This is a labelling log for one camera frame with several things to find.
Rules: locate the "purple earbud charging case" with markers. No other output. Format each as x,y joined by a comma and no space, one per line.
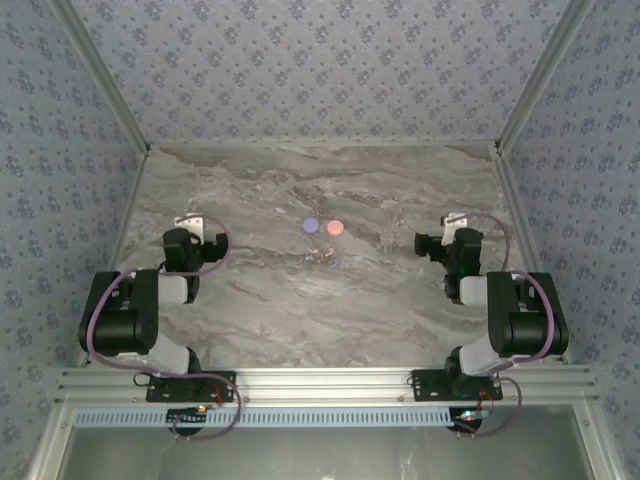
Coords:
311,225

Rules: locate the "pink earbud charging case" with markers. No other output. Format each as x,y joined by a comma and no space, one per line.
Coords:
335,228

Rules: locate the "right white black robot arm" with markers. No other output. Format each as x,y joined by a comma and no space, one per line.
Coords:
520,320

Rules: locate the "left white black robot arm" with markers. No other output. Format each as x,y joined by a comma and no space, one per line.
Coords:
125,320

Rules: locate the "black controller board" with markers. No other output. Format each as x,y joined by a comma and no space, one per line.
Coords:
467,417
185,416

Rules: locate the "grey metal panel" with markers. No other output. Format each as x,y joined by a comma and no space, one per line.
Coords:
325,455

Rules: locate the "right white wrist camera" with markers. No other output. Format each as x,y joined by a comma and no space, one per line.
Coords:
452,225

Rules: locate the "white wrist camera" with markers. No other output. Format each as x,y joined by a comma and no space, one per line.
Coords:
192,222
452,225

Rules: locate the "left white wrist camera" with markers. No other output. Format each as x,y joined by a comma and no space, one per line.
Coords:
192,222

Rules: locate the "aluminium table side rail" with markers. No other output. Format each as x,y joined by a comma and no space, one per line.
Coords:
515,200
136,185

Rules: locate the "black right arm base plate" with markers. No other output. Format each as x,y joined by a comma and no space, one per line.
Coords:
425,387

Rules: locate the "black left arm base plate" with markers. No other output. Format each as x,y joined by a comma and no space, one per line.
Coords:
226,387

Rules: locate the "aluminium frame post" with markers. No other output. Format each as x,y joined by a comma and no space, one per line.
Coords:
540,75
106,75

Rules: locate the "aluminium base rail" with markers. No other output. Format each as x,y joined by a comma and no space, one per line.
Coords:
325,385

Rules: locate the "aluminium lower frame bar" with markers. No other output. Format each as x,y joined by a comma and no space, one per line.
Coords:
597,445
50,440

